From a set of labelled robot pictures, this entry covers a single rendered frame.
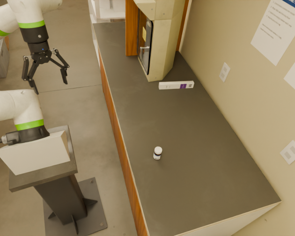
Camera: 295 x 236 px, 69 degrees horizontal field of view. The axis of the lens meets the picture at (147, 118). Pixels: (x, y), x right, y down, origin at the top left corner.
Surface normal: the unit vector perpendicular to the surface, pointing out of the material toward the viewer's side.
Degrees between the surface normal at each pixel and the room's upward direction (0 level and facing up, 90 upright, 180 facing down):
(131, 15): 90
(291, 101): 90
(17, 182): 0
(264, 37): 90
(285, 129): 90
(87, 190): 0
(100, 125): 0
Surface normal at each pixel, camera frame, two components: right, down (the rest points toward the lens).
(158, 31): 0.29, 0.73
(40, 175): 0.07, -0.66
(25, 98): 0.86, -0.20
